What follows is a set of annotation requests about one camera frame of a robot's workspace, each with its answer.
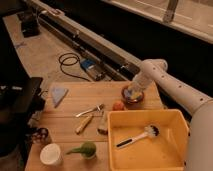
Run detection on orange tomato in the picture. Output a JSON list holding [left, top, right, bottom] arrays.
[[112, 101, 125, 111]]

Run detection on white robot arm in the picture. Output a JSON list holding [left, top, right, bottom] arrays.
[[132, 59, 213, 171]]

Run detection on light blue folded cloth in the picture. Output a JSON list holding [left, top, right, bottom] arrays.
[[51, 87, 68, 107]]

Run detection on long metal rail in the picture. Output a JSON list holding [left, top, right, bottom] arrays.
[[23, 0, 213, 134]]

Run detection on blue electronic box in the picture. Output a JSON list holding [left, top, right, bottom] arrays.
[[80, 59, 105, 81]]

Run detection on yellow plastic tub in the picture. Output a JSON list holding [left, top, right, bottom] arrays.
[[108, 109, 188, 171]]

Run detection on wooden spatula block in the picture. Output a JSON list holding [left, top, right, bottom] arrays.
[[97, 113, 108, 135]]

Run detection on black stand at left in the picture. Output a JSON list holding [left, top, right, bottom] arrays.
[[0, 76, 46, 158]]

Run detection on black coiled cable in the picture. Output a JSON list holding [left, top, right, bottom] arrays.
[[58, 52, 92, 83]]

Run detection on red bowl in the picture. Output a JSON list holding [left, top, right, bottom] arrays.
[[121, 86, 144, 104]]

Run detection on black device on floor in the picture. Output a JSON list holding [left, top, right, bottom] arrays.
[[17, 10, 40, 38]]

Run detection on wooden handled knife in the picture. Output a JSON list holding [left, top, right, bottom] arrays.
[[75, 114, 93, 135]]

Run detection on white dish brush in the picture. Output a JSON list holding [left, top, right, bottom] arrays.
[[116, 125, 159, 148]]

